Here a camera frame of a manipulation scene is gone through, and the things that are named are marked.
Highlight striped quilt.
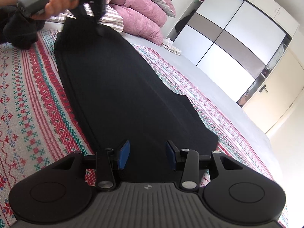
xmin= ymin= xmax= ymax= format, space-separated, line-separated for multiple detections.
xmin=53 ymin=2 xmax=124 ymax=33

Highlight cream door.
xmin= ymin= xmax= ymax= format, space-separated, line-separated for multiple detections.
xmin=242 ymin=49 xmax=304 ymax=135

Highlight pink quilted pillow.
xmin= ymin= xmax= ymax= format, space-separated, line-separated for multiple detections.
xmin=113 ymin=4 xmax=165 ymax=45
xmin=120 ymin=0 xmax=168 ymax=27

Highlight black pants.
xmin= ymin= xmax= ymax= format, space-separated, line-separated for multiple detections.
xmin=54 ymin=3 xmax=219 ymax=183

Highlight dark hanging garment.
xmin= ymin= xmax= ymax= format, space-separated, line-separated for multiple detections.
xmin=175 ymin=11 xmax=196 ymax=32

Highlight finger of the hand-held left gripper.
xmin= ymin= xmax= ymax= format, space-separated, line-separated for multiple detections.
xmin=91 ymin=0 xmax=106 ymax=21

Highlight hanging light clothes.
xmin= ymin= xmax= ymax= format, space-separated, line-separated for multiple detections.
xmin=267 ymin=41 xmax=287 ymax=70

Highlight folded beige cloth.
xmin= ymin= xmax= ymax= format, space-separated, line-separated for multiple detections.
xmin=162 ymin=38 xmax=182 ymax=55

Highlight white and grey wardrobe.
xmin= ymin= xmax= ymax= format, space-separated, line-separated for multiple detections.
xmin=166 ymin=0 xmax=300 ymax=108

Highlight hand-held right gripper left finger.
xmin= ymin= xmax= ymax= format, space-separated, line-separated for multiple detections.
xmin=51 ymin=140 xmax=131 ymax=192

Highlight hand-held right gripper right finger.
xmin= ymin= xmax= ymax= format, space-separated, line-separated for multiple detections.
xmin=166 ymin=140 xmax=245 ymax=192

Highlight patterned red green blanket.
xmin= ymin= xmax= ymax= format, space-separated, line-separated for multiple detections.
xmin=0 ymin=28 xmax=289 ymax=228

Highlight dark cloth pile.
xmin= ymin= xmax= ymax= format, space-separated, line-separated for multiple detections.
xmin=0 ymin=5 xmax=46 ymax=51

